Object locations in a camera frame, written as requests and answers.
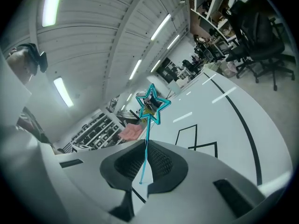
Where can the black head-worn camera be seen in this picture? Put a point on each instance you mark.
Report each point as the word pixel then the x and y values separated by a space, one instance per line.
pixel 35 56

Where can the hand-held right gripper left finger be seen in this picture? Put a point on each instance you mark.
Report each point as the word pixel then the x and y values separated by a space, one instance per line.
pixel 93 171

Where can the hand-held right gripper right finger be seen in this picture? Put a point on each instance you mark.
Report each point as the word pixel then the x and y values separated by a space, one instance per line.
pixel 201 171

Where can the white desk with partitions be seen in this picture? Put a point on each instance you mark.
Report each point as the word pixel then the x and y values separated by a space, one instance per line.
pixel 217 15

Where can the black tape line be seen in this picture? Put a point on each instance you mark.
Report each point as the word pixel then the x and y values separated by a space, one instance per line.
pixel 243 122

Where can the small white box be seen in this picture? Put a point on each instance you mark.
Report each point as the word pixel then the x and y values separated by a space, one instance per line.
pixel 174 87

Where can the person's head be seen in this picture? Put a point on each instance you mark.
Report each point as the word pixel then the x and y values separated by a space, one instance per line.
pixel 19 65

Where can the long ceiling light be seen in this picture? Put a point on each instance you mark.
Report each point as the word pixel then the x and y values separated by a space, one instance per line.
pixel 52 3
pixel 161 27
pixel 155 66
pixel 63 92
pixel 135 69
pixel 173 42

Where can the blue star stick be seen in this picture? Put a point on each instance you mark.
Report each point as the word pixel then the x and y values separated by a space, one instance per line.
pixel 148 127

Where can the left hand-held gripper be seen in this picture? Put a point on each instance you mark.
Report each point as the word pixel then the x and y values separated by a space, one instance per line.
pixel 80 146

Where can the white storage shelf rack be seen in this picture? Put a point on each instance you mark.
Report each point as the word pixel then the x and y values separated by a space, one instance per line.
pixel 95 132

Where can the person's dark patterned shirt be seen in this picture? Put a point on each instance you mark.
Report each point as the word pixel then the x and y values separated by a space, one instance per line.
pixel 35 125

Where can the black swivel chair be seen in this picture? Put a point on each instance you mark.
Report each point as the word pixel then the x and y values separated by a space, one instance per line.
pixel 209 50
pixel 192 66

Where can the black tape outline shape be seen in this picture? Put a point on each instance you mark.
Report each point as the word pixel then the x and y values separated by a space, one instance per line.
pixel 195 136

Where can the black office chair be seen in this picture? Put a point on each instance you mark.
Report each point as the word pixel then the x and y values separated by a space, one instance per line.
pixel 259 38

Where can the pink cloth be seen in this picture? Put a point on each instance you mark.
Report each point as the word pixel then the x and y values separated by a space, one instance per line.
pixel 130 132

